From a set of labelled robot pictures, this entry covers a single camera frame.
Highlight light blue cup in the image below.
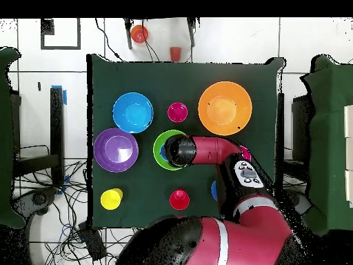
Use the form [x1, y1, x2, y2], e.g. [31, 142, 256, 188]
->
[159, 143, 170, 163]

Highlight green bowl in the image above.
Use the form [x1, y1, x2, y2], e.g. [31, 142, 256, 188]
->
[152, 129, 194, 171]

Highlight tall red cup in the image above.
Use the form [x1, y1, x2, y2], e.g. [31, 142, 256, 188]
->
[169, 188, 190, 211]

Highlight small dark blue bowl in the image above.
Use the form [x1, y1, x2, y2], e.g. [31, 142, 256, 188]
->
[210, 180, 219, 202]

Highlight purple bowl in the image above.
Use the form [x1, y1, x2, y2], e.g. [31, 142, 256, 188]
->
[93, 127, 139, 173]

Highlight short crimson cup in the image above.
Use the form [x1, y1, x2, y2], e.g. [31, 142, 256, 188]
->
[167, 101, 189, 124]

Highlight light blue bowl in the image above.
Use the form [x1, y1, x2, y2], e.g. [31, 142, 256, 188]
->
[112, 92, 154, 134]

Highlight large orange bowl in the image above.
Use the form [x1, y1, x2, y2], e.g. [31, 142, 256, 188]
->
[197, 81, 253, 137]

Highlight dark green tablecloth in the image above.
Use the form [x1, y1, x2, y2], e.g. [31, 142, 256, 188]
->
[86, 53, 285, 230]

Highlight small crimson bowl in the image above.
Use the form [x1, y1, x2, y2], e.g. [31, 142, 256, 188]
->
[239, 145, 252, 163]

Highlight yellow cup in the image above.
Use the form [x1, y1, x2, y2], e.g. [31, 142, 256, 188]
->
[100, 188, 124, 211]

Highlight orange-red cup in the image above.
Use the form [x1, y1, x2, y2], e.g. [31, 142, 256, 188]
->
[170, 46, 182, 62]

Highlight small orange bowl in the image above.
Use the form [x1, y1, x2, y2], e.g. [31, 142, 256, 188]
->
[130, 24, 150, 44]

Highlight blue tape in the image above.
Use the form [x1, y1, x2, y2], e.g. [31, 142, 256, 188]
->
[51, 84, 68, 106]

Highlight black power box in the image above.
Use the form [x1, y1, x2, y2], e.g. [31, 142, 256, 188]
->
[77, 222, 108, 262]

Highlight green cloth covered table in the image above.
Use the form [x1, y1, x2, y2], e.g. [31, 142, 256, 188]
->
[0, 46, 26, 230]
[299, 54, 353, 236]

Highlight white boxes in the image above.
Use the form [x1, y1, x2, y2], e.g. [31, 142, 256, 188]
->
[343, 104, 353, 208]

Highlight black metal table frame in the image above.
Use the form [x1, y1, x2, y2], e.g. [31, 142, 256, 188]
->
[276, 92, 315, 184]
[12, 86, 65, 186]

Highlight tangle of cables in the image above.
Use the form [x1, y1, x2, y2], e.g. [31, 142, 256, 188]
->
[13, 144, 139, 265]

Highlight black square frame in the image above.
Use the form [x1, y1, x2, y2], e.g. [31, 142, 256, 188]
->
[40, 18, 81, 51]

